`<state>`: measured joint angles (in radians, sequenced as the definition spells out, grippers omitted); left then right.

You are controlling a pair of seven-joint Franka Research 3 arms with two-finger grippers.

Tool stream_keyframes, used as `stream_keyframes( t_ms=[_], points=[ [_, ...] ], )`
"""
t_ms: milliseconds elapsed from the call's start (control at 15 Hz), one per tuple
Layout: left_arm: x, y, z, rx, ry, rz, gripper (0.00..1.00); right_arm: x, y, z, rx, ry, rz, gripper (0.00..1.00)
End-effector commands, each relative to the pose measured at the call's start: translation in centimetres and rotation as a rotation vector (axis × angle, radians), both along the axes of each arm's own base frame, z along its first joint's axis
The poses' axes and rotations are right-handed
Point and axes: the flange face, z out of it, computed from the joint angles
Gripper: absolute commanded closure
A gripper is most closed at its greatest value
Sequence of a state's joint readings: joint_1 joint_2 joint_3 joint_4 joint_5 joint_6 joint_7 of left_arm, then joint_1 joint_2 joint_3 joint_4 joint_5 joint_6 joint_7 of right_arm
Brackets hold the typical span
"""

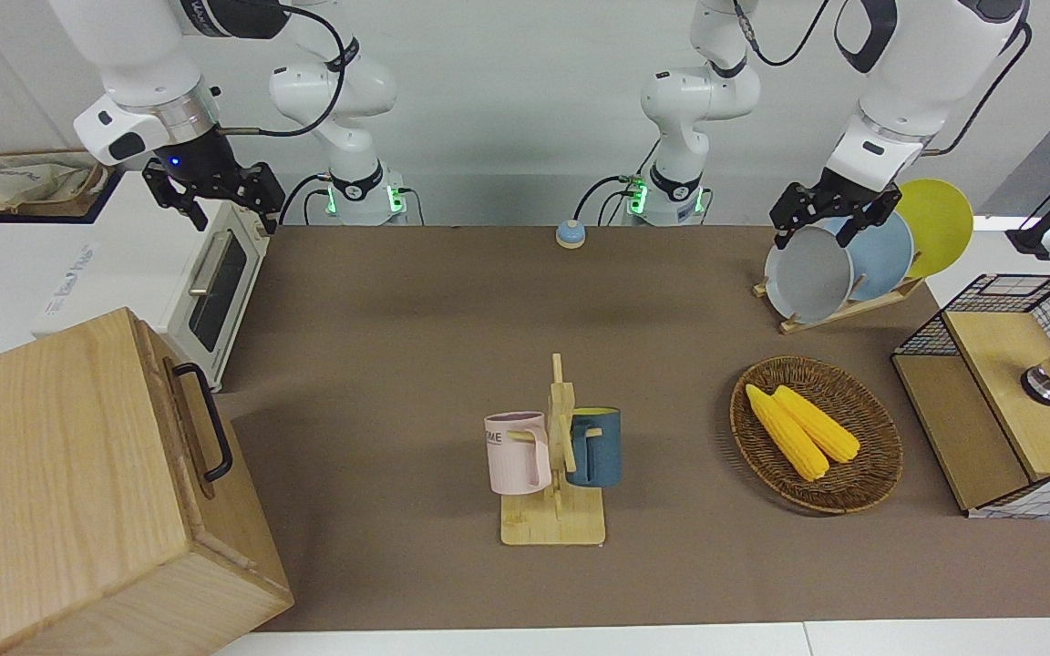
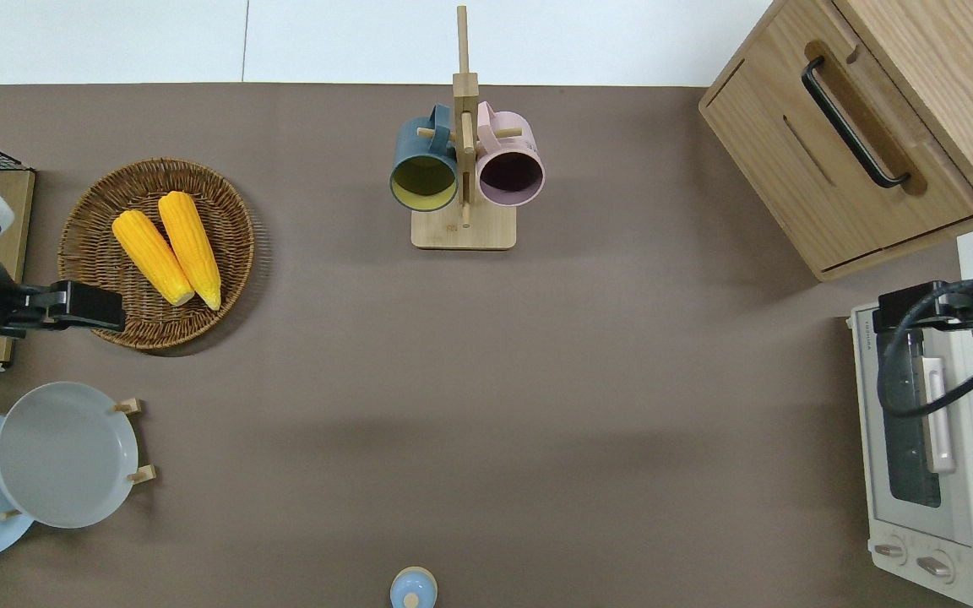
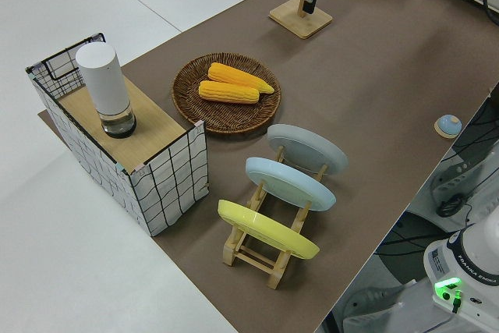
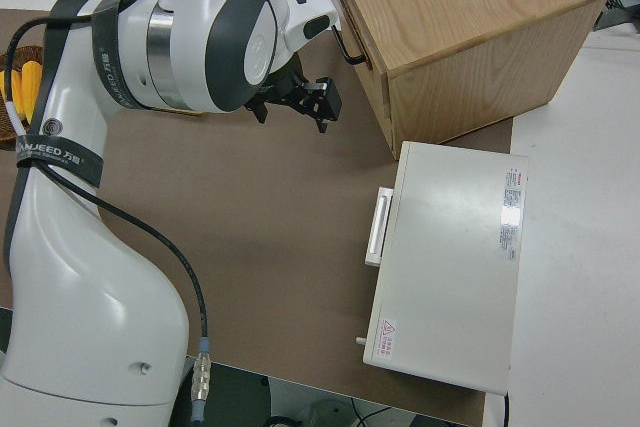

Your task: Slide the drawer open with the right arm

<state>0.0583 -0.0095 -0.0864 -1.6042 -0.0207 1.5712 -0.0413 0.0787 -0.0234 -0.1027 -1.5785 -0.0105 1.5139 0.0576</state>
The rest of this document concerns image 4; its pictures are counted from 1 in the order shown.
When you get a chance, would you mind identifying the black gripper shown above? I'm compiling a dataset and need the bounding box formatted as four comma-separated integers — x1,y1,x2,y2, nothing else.
243,54,344,134

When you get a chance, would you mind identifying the wooden drawer with black handle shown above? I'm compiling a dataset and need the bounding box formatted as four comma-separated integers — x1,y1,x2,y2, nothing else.
321,0,396,121

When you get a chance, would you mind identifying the brown table mat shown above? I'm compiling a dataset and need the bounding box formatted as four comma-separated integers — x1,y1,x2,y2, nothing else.
0,7,515,427

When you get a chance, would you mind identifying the light wooden cabinet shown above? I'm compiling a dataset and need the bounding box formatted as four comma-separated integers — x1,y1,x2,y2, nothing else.
319,0,612,158

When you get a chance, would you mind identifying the white toaster oven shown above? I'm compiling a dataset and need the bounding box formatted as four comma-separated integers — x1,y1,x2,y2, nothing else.
355,140,530,396

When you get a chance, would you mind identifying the yellow corn cob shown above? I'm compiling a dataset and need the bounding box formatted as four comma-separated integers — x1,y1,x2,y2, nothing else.
17,60,44,119
0,69,24,114

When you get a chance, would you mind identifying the brown wicker basket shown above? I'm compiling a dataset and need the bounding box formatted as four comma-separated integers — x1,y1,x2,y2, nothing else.
0,45,46,143

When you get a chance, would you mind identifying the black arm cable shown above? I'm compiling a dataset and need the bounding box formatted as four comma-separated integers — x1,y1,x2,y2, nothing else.
0,0,214,426

